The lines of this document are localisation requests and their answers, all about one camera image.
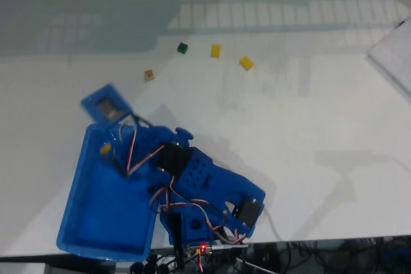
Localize blue plastic bin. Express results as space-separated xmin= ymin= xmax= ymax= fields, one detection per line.
xmin=56 ymin=123 xmax=161 ymax=262

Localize control board with red light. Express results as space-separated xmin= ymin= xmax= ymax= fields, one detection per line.
xmin=187 ymin=243 xmax=215 ymax=256

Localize white foam sheet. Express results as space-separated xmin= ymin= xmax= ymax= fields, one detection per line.
xmin=367 ymin=15 xmax=411 ymax=101

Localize black camera cable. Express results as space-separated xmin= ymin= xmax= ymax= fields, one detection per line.
xmin=110 ymin=110 xmax=155 ymax=178

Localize red white servo wires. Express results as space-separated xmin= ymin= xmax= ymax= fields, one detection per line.
xmin=117 ymin=124 xmax=254 ymax=246

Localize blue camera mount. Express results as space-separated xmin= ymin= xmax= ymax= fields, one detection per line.
xmin=80 ymin=83 xmax=135 ymax=124

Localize thin pale cable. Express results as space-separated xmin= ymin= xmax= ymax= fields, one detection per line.
xmin=263 ymin=209 xmax=285 ymax=243

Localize dark tangled cables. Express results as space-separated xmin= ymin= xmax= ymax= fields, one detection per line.
xmin=247 ymin=238 xmax=411 ymax=274

